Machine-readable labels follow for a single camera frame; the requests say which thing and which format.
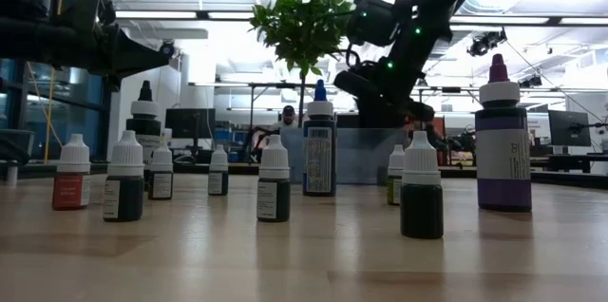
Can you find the person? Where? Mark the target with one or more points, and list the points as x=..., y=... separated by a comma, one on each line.
x=287, y=119

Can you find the black ceiling-mounted camera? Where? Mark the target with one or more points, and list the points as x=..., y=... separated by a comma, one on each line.
x=484, y=44

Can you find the long ceiling light strip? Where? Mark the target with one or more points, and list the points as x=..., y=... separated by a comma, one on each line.
x=157, y=14
x=499, y=20

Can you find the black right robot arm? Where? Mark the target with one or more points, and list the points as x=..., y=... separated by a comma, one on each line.
x=427, y=7

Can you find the large black food colouring bottle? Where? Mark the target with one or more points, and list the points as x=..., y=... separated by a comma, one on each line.
x=144, y=124

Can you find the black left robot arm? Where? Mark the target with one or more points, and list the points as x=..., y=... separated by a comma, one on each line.
x=28, y=43

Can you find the green potted plant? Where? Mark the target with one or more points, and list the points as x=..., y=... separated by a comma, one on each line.
x=304, y=26

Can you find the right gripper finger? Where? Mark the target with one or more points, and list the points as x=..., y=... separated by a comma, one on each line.
x=382, y=117

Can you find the small dark green dropper bottle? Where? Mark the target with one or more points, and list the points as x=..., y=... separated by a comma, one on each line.
x=421, y=212

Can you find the small white ball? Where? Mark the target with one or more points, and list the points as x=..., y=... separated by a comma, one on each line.
x=161, y=185

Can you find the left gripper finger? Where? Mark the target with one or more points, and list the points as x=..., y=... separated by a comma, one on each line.
x=135, y=57

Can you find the grey translucent plastic bin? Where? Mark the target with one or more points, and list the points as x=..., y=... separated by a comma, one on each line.
x=361, y=159

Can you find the black computer monitor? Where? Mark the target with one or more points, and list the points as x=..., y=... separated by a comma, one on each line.
x=567, y=128
x=190, y=124

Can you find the large blue food colouring bottle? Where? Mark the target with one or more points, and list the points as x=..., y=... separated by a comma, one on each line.
x=319, y=159

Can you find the large purple food colouring bottle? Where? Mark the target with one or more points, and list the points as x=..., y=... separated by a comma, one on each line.
x=503, y=150

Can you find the small yellow-green dropper bottle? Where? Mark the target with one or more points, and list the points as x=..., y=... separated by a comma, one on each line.
x=394, y=188

